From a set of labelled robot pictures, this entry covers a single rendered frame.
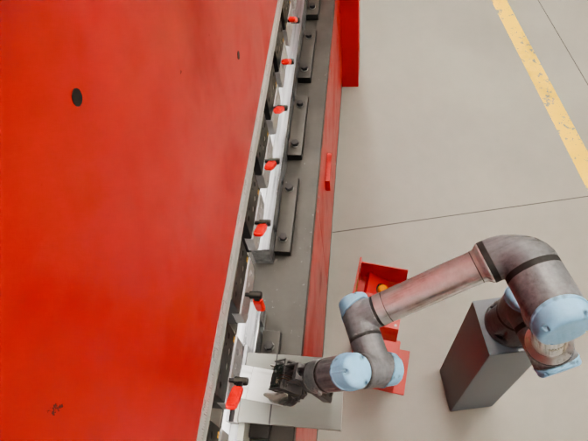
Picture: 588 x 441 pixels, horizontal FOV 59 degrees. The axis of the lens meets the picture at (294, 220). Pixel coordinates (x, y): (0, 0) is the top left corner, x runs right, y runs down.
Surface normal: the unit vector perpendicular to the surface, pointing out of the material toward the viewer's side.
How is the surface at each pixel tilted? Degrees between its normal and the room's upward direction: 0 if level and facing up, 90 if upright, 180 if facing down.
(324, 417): 0
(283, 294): 0
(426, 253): 0
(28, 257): 90
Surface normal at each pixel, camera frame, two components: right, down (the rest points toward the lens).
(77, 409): 0.99, 0.03
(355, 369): 0.55, -0.33
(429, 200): -0.10, -0.53
